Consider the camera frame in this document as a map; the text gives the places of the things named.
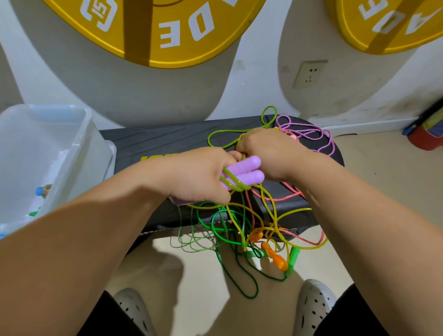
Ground person's right hand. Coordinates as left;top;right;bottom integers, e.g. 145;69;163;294
235;126;312;184

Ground person's left hand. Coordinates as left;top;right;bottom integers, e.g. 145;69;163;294
154;147;239;206

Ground pile of jump ropes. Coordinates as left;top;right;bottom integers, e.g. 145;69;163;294
169;105;338;300

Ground clear plastic storage bin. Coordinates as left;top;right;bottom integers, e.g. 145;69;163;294
0;104;105;236

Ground person's left forearm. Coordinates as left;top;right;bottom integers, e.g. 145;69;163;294
0;166;167;336

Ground person's right forearm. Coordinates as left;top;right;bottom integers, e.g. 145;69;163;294
294;154;443;336

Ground person's left grey shoe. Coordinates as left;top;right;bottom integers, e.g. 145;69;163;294
113;287;156;336

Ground person's black shorts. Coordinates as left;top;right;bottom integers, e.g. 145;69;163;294
76;282;392;336

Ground black aerobic step platform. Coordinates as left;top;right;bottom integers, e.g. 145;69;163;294
99;116;345;240

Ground translucent plastic lid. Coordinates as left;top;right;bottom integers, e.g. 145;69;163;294
97;138;117;184

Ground red fire extinguisher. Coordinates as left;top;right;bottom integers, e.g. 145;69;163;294
403;97;443;151

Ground large yellow weight plate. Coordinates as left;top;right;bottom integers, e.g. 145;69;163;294
42;0;267;69

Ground white wall socket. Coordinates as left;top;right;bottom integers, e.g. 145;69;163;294
293;60;329;89

